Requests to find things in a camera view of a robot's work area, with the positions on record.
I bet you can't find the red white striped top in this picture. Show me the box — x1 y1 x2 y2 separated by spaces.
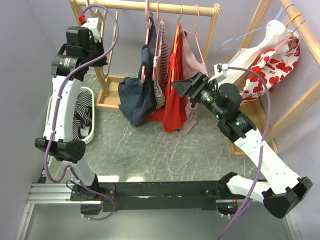
153 25 171 109

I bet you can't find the white perforated plastic basket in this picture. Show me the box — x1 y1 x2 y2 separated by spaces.
53 86 95 144

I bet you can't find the blue wire hanger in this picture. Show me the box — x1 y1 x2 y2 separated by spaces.
220 3 295 51

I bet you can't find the mauve pink top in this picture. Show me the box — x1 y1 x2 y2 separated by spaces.
179 29 208 135

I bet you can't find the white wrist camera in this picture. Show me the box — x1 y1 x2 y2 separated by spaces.
78 15 102 43
212 63 229 82

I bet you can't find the aluminium rail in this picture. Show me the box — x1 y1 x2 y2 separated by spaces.
17 183 303 240

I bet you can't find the black white striped tank top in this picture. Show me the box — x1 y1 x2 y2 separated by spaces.
72 90 93 140

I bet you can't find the pink wire hanger right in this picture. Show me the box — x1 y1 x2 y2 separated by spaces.
185 4 205 63

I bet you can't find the pink plastic hanger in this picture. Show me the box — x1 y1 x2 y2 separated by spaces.
141 0 151 84

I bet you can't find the red floral white dress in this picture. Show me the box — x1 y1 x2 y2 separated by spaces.
240 35 300 105

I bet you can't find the wooden clothes rack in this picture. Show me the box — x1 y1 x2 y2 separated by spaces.
212 0 320 158
70 0 220 113

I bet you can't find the orange hanger hook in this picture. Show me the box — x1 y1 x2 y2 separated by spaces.
285 12 302 28

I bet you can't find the navy blue printed top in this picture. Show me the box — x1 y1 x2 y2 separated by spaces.
118 13 157 127

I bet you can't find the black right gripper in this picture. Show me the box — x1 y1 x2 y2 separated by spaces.
170 71 225 120

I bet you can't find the orange hanger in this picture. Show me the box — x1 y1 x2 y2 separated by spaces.
171 4 183 82

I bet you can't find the white garment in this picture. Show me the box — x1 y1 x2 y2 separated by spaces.
207 19 298 88

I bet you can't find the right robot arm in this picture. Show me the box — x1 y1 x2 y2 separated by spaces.
171 72 313 219

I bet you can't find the pink wire hanger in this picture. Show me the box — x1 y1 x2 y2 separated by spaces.
152 2 165 82
185 4 205 63

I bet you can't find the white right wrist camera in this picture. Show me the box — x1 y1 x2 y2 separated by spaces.
212 63 229 82

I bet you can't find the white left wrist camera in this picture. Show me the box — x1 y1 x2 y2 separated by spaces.
78 15 102 43

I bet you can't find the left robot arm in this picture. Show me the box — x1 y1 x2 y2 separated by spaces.
34 24 104 201

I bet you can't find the black base bar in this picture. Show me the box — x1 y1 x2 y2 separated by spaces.
69 180 251 213

